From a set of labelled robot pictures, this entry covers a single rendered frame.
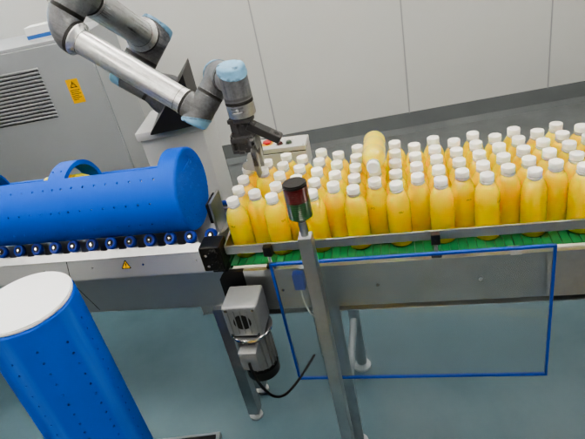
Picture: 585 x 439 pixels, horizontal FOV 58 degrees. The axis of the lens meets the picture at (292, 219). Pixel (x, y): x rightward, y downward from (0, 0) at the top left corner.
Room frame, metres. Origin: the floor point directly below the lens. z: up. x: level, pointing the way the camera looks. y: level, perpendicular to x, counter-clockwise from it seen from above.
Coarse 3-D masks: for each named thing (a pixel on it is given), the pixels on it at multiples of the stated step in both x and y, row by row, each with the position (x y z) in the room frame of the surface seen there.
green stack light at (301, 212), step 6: (306, 204) 1.17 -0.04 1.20; (288, 210) 1.18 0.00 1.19; (294, 210) 1.16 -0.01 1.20; (300, 210) 1.16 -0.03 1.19; (306, 210) 1.16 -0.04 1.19; (312, 210) 1.18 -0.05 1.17; (288, 216) 1.19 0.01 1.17; (294, 216) 1.16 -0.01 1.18; (300, 216) 1.16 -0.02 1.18; (306, 216) 1.16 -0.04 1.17
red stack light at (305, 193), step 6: (306, 186) 1.18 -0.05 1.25; (288, 192) 1.16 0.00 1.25; (294, 192) 1.16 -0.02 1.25; (300, 192) 1.16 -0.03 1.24; (306, 192) 1.17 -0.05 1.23; (288, 198) 1.17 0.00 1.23; (294, 198) 1.16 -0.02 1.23; (300, 198) 1.16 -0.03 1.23; (306, 198) 1.17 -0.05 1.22; (288, 204) 1.17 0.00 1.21; (294, 204) 1.16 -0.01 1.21; (300, 204) 1.16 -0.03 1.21
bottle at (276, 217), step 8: (272, 208) 1.43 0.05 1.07; (280, 208) 1.43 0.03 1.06; (272, 216) 1.42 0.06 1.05; (280, 216) 1.42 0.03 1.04; (272, 224) 1.42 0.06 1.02; (280, 224) 1.42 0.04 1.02; (288, 224) 1.44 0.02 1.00; (272, 232) 1.42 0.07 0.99; (280, 232) 1.42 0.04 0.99; (288, 232) 1.43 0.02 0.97; (272, 240) 1.43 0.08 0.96; (280, 240) 1.41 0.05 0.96; (288, 240) 1.42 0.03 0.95
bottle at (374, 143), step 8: (368, 136) 1.57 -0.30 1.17; (376, 136) 1.55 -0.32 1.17; (368, 144) 1.51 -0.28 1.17; (376, 144) 1.50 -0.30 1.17; (384, 144) 1.53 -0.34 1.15; (368, 152) 1.45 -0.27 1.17; (376, 152) 1.45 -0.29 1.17; (384, 152) 1.47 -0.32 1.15; (368, 160) 1.43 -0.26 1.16; (376, 160) 1.42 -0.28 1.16; (384, 160) 1.45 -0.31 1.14
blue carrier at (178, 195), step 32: (160, 160) 1.62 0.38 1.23; (192, 160) 1.71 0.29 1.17; (0, 192) 1.73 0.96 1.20; (32, 192) 1.69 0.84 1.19; (64, 192) 1.65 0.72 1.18; (96, 192) 1.61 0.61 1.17; (128, 192) 1.57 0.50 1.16; (160, 192) 1.54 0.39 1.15; (192, 192) 1.64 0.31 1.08; (0, 224) 1.69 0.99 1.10; (32, 224) 1.65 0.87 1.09; (64, 224) 1.62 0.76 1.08; (96, 224) 1.60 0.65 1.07; (128, 224) 1.57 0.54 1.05; (160, 224) 1.55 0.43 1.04; (192, 224) 1.56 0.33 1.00
